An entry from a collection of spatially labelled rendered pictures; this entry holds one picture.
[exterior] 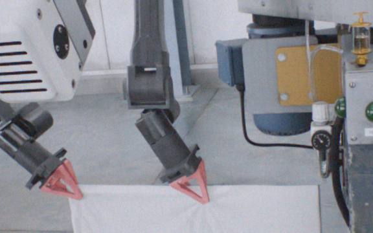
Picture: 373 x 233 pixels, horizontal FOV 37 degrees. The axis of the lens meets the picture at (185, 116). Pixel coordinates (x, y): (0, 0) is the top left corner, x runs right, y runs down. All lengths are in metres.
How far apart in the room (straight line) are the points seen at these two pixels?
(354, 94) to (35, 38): 0.41
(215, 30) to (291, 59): 4.96
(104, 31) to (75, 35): 5.88
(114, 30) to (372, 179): 5.72
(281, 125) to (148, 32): 0.41
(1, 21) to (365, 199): 0.56
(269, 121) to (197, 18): 4.92
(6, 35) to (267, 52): 0.74
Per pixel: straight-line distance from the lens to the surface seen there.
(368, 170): 0.85
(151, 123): 1.02
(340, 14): 0.98
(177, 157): 1.03
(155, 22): 1.01
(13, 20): 0.55
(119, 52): 6.47
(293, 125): 1.27
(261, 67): 1.20
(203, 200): 1.08
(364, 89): 0.76
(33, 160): 1.15
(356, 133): 0.78
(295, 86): 1.20
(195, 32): 6.18
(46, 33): 0.56
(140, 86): 1.00
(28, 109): 1.22
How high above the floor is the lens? 1.51
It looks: 17 degrees down
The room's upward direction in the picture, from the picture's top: 7 degrees counter-clockwise
